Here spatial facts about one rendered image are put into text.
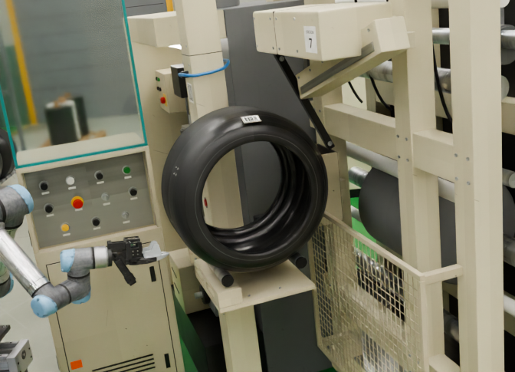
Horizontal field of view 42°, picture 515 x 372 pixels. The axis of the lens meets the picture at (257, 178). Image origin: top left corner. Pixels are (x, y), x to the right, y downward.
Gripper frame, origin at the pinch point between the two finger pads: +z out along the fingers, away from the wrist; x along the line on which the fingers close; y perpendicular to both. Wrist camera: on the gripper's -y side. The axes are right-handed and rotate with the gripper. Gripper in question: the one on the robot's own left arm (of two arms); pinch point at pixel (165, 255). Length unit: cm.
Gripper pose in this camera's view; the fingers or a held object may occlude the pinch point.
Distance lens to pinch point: 237.5
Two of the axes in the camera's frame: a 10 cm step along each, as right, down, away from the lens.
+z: 9.5, -0.7, 3.1
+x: -3.2, -2.3, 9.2
